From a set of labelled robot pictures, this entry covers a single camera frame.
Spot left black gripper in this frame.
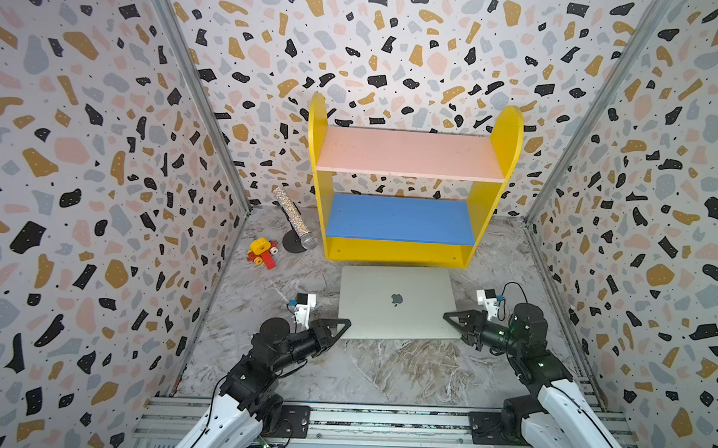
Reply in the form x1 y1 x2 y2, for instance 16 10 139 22
269 317 351 380

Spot silver laptop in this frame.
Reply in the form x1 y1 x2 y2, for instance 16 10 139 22
338 265 460 340

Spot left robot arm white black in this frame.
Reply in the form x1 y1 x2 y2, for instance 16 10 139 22
174 318 352 448

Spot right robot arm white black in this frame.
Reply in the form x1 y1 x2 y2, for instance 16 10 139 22
443 302 623 448

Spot glitter tube on black base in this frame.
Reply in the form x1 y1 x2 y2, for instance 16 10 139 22
273 186 318 254

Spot red yellow toy vehicle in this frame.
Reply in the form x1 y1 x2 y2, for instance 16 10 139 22
247 238 279 270

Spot yellow shelf pink blue boards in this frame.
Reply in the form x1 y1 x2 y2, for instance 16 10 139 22
308 93 525 269

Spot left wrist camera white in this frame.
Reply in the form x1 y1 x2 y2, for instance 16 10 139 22
287 293 317 330

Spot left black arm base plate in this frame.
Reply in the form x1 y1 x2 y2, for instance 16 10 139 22
262 404 312 440

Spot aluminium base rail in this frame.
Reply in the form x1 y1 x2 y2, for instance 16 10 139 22
126 397 638 448

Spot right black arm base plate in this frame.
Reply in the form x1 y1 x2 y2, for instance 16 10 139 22
468 408 548 447

